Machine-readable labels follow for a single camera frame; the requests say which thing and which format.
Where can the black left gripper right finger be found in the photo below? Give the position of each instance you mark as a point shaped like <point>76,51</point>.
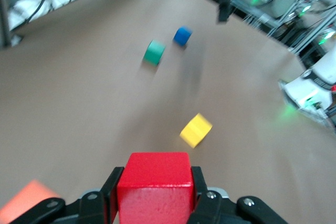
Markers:
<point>210,208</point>

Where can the green wooden block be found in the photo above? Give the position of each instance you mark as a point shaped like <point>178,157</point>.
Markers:
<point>154,53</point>

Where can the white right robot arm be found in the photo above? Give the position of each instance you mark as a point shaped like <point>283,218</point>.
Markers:
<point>309,90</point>

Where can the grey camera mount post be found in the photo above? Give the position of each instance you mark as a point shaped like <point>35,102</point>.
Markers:
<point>4,11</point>

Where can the blue wooden block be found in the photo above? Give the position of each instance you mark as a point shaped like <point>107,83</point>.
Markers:
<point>182,36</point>

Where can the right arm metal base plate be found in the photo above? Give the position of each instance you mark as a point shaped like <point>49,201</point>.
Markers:
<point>321,119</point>

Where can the yellow wooden block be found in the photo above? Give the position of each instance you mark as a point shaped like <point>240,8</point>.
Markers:
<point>195,130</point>

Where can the red wooden block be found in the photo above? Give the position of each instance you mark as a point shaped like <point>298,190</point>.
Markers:
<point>155,182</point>

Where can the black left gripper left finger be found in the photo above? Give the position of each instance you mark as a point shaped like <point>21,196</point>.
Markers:
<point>105,203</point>

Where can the orange wooden block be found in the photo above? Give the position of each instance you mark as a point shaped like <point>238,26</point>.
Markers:
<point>23,200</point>

